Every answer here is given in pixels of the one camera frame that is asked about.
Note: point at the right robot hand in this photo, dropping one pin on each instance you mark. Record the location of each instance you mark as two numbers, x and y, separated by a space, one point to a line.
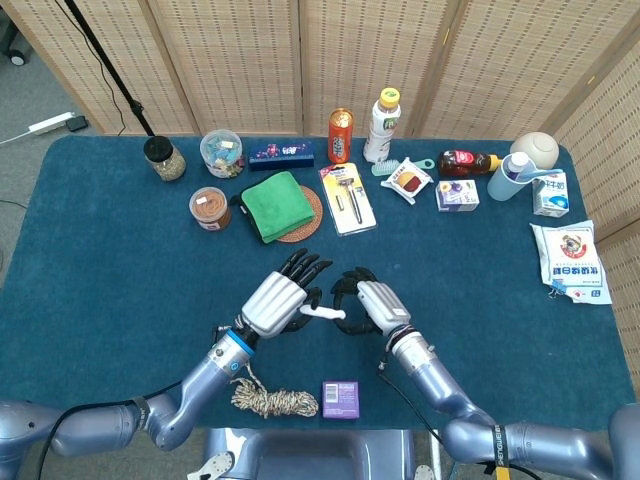
382 305

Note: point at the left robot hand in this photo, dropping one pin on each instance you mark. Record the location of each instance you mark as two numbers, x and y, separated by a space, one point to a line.
272 305

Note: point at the small white tube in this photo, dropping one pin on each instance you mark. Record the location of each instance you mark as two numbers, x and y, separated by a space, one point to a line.
326 314

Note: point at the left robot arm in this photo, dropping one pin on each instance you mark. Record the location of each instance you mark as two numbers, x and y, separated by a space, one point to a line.
215 370

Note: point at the green folded towel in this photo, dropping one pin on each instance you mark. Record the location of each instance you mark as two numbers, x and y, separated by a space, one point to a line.
277 205

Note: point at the purple wrapped box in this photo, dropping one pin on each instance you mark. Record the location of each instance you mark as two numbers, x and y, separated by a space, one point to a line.
341 400

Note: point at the black pouch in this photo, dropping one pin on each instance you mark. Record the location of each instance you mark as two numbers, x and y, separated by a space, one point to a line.
236 201

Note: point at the razor blister pack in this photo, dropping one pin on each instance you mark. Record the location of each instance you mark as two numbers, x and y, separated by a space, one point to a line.
347 200

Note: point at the round woven coaster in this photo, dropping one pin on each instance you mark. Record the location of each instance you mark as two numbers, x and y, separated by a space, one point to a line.
314 200

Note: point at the clear jar rubber bands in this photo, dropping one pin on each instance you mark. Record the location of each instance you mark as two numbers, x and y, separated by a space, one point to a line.
210 207

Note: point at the white snack packet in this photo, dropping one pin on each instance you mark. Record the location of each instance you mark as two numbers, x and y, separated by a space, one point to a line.
406 181

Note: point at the purple white carton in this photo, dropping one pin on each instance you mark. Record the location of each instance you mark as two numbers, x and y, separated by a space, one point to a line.
456 196

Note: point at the teal small brush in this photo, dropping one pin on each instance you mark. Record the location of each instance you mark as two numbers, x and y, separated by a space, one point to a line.
386 167

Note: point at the blue table mat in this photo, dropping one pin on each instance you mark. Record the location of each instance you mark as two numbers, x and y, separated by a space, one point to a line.
125 300

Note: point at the dark blue rectangular box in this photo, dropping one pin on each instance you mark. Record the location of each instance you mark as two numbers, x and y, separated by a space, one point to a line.
281 155

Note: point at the grey robot torso base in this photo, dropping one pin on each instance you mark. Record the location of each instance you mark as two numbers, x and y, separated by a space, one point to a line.
310 455

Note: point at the clear jar of clips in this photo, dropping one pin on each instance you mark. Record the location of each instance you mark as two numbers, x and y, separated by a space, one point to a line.
221 152

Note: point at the brown sauce bottle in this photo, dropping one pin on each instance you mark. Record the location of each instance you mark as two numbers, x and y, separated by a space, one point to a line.
462 164

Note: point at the light blue cup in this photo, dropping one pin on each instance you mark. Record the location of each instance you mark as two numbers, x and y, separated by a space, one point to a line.
502 187

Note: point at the white bottle yellow cap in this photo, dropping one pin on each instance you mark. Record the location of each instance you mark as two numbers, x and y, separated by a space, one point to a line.
380 135

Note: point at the orange drink can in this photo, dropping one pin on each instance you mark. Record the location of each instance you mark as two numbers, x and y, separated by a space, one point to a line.
340 140

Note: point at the blue binder clip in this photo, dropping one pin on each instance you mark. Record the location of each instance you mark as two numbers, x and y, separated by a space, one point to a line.
556 289

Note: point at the glass jar black lid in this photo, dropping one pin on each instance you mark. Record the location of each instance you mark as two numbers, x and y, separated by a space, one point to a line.
167 160

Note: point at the white sugar bag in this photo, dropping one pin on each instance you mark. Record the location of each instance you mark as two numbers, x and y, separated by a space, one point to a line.
570 250

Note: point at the small white bottle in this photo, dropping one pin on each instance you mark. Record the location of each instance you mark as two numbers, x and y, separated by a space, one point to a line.
517 162

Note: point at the white blue milk carton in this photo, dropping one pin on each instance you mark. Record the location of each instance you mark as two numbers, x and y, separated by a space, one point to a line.
550 195

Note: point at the beige bowl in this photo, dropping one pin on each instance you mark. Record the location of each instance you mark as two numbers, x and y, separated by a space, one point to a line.
535 147

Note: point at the woven folding screen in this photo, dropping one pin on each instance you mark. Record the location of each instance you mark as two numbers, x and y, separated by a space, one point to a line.
240 60

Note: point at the black power adapter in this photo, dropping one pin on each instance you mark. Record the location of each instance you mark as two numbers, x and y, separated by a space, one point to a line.
77 123

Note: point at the black tripod pole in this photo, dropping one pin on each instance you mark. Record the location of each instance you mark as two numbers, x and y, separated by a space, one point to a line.
115 80

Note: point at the white power strip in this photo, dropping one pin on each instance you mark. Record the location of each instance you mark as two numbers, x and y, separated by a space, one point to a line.
50 123

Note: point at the black chair caster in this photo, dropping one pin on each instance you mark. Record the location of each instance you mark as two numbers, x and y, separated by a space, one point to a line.
16 57

